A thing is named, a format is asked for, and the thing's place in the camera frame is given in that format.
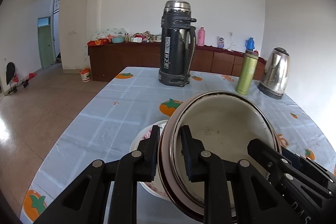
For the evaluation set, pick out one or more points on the white enamel bowl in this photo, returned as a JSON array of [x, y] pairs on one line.
[[223, 139]]

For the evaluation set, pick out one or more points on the blue persimmon tablecloth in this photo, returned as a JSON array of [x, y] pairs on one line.
[[106, 127]]

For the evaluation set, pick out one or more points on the mesh food cover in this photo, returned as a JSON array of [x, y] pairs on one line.
[[109, 33]]

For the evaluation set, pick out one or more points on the blue thermos on sideboard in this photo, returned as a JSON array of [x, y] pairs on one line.
[[250, 44]]

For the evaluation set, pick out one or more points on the green thermos bottle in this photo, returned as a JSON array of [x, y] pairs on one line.
[[247, 72]]

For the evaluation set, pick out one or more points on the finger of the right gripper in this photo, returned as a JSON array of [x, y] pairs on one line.
[[267, 155], [291, 156]]

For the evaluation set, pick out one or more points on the pink thermos on sideboard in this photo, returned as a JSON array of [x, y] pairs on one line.
[[201, 37]]

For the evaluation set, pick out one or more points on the teal basin on sideboard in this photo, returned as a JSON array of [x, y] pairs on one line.
[[118, 40]]

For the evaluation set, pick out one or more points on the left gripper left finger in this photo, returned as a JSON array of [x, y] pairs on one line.
[[137, 166]]

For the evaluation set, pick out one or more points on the stainless steel bowl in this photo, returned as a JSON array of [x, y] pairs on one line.
[[168, 173]]

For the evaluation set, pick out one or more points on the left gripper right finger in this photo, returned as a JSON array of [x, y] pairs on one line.
[[234, 192]]

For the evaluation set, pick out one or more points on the stainless steel electric kettle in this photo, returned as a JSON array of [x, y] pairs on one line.
[[276, 74]]

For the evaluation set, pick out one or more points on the green door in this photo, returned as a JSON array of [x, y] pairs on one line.
[[45, 42]]

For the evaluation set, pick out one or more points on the white bucket on floor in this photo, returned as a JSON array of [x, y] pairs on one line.
[[85, 75]]

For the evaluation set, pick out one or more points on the dark red wooden sideboard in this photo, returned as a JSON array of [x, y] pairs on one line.
[[109, 60]]

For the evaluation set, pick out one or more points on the black steel thermos flask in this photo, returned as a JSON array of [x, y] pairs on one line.
[[178, 42]]

